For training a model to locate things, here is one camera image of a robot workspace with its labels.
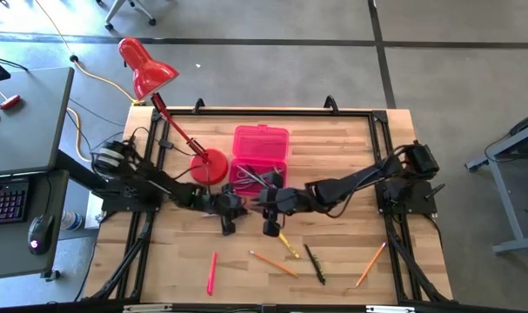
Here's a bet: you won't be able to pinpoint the black and red pen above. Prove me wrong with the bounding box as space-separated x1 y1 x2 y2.
245 163 273 189

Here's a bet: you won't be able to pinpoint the yellow pencil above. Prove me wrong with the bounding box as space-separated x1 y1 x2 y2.
277 231 301 260

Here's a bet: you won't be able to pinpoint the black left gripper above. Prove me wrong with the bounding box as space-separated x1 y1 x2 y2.
202 184 249 236

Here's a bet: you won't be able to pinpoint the dark grey desk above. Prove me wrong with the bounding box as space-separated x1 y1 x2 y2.
0 170 70 282

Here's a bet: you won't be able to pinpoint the red desk lamp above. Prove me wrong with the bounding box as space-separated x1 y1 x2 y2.
117 37 230 187

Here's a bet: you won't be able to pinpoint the grey metal side table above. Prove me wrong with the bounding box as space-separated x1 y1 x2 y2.
465 110 528 256

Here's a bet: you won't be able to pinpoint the pink highlighter pen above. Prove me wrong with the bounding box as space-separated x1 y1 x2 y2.
206 250 218 297

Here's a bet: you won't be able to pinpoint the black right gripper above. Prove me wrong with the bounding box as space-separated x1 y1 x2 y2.
248 171 300 238

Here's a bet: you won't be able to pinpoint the black aluminium table frame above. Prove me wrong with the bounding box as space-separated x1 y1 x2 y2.
84 107 454 313

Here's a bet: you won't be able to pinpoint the orange pencil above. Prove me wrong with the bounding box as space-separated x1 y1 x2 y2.
355 242 388 289
248 250 300 278

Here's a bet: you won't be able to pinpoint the black computer keyboard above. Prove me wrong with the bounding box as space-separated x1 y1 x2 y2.
0 177 32 225

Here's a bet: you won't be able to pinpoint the white metal bracket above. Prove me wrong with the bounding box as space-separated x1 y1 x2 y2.
365 305 417 313
123 303 173 313

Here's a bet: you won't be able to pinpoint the yellow power cable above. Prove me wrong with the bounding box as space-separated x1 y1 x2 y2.
32 0 146 162

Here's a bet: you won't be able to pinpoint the clear plastic bottle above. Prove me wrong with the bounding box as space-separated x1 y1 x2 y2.
61 210 84 231

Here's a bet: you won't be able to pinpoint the grey office chair base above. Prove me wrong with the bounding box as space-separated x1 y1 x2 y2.
96 0 157 31

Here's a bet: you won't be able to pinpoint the red-handled screwdriver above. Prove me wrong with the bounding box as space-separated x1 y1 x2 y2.
0 86 22 110

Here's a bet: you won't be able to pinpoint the pink plastic supply box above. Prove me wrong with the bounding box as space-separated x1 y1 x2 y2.
227 124 291 197

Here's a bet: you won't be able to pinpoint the purple scissors with teal blades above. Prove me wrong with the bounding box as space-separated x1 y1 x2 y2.
235 164 267 190

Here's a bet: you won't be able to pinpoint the black computer mouse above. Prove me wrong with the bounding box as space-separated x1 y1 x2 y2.
27 214 56 256

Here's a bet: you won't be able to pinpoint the light grey desk top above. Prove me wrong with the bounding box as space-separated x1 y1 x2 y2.
0 66 76 177

